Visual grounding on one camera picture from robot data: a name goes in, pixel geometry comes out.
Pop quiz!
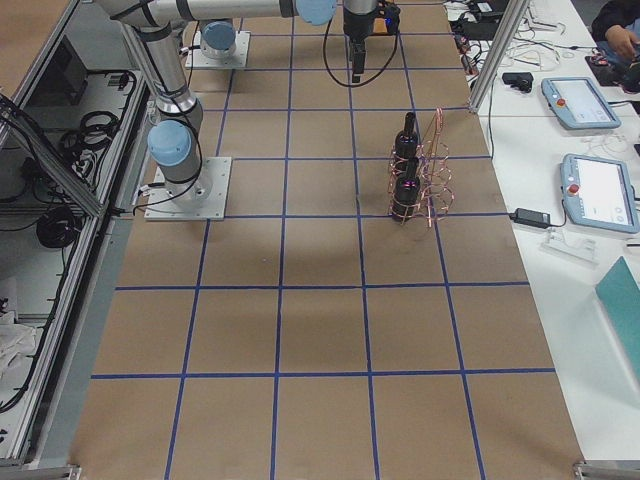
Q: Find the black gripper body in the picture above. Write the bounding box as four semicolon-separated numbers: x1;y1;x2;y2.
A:
343;0;401;40

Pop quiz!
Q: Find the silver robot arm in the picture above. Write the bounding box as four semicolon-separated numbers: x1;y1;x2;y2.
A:
188;20;251;70
98;0;400;118

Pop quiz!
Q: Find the wooden tray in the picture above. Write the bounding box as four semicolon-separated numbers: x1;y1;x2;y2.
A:
372;18;400;36

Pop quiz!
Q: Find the dark wine bottle rear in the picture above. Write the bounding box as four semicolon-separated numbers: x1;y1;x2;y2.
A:
394;111;419;159

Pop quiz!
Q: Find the dark wine bottle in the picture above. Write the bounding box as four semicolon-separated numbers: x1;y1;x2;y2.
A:
391;157;421;222
394;111;419;159

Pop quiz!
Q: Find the dark wine bottle front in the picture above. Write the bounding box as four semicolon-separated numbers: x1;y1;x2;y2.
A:
391;157;421;222

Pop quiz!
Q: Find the person hand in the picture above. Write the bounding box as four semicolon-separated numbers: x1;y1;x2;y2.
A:
605;25;639;61

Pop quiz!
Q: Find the black handheld device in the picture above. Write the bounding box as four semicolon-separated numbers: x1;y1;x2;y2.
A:
502;72;534;93

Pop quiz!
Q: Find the blue teach pendant far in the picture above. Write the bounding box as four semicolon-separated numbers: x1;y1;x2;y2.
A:
541;77;621;130

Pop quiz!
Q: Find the blue teach pendant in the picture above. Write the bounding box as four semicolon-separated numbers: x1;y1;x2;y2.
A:
560;154;639;234
541;77;621;130

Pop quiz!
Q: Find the black power adapter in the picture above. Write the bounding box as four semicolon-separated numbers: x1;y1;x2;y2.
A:
509;208;551;229

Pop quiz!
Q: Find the blue teach pendant near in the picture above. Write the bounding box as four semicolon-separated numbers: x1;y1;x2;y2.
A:
560;154;639;234

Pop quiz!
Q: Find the clear acrylic stand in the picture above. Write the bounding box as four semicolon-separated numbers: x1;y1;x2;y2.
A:
540;228;599;266

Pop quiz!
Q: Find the teal folder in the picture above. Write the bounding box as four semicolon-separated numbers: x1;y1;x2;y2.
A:
596;257;639;370

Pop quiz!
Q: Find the white crumpled cloth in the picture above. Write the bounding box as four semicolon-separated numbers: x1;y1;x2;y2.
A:
1;311;37;377

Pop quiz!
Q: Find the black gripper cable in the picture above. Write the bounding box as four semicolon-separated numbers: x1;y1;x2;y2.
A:
322;14;401;88

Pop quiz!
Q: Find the copper wire bottle basket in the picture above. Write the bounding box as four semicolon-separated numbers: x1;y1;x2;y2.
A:
387;108;455;228

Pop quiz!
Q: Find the aluminium frame post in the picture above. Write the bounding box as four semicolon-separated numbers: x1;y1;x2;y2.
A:
469;0;529;113

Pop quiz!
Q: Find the black cable coil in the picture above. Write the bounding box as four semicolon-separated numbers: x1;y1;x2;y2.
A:
35;205;77;250

